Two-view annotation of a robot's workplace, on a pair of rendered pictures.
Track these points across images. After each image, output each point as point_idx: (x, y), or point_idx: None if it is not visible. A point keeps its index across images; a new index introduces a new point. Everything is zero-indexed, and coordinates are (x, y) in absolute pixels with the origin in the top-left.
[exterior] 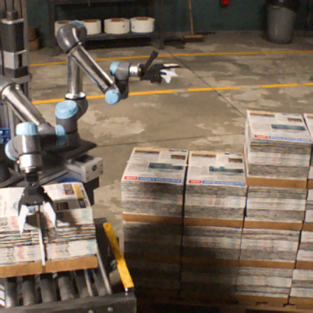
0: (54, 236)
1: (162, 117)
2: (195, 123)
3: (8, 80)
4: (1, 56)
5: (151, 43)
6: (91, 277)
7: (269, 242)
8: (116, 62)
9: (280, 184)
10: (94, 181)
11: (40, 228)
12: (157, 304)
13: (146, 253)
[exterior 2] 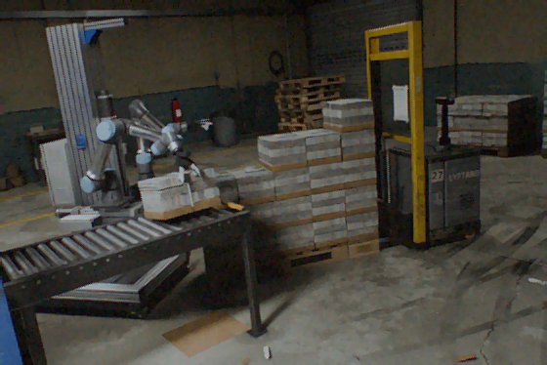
0: (195, 186)
1: None
2: None
3: (130, 120)
4: (99, 122)
5: (126, 165)
6: (177, 279)
7: (294, 207)
8: (170, 123)
9: (292, 167)
10: None
11: (189, 182)
12: (231, 278)
13: None
